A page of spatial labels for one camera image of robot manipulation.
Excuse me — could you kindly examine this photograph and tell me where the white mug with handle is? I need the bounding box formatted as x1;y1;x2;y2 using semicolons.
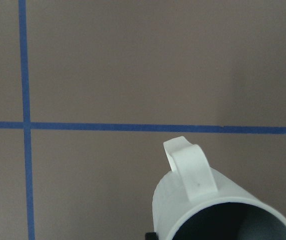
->
152;136;286;240

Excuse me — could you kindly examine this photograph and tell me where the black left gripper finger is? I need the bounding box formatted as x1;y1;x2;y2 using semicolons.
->
145;232;157;240

